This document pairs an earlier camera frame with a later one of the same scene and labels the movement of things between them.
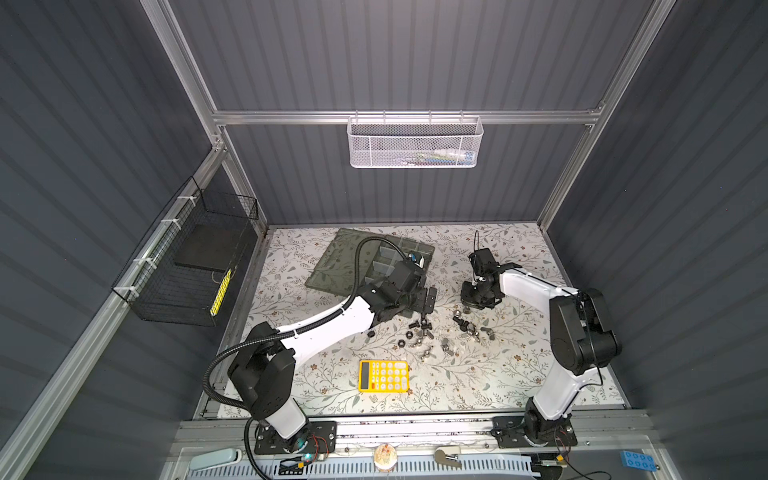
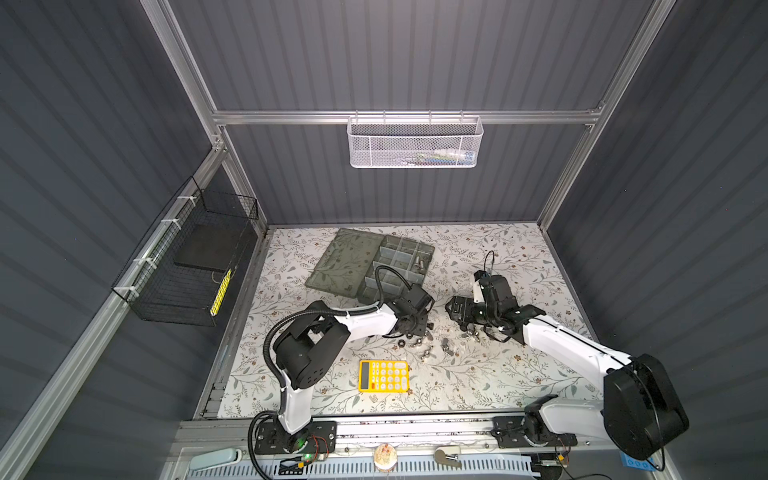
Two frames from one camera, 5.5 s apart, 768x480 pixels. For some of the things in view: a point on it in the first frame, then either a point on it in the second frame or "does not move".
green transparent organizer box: x=334 y=269 does not move
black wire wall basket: x=177 y=273 does not move
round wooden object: x=385 y=456 does not move
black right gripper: x=465 y=298 to x=467 y=303
